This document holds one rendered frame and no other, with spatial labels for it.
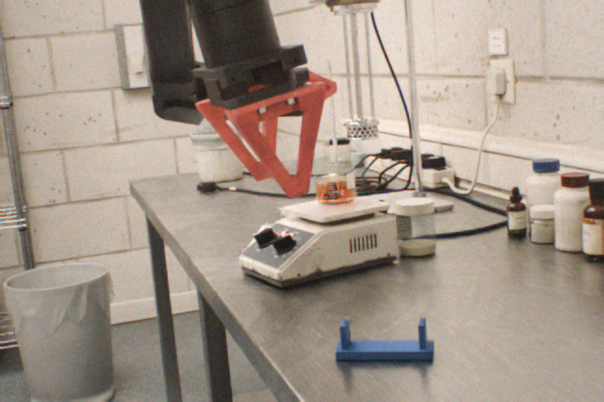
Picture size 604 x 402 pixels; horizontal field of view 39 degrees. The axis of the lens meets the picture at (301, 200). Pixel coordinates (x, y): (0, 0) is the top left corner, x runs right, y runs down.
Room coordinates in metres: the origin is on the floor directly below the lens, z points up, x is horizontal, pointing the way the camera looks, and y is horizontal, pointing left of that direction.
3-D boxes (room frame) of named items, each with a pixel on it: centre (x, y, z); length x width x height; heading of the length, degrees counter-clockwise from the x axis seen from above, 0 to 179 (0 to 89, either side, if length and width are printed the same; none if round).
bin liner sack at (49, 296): (2.65, 0.80, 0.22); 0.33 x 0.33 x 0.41
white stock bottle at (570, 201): (1.21, -0.39, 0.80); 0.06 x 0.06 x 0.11
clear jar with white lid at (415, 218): (1.26, -0.17, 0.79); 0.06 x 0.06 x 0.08
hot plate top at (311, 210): (1.24, -0.05, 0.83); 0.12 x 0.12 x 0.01; 29
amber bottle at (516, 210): (1.32, -0.34, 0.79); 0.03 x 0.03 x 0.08
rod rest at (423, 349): (0.84, -0.07, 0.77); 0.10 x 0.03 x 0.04; 77
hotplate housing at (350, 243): (1.22, -0.03, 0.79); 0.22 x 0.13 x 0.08; 119
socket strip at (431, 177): (1.99, -0.25, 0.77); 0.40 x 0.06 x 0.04; 16
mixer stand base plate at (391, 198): (1.62, -0.12, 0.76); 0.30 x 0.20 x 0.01; 106
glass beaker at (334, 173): (1.25, -0.05, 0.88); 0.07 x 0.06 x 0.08; 91
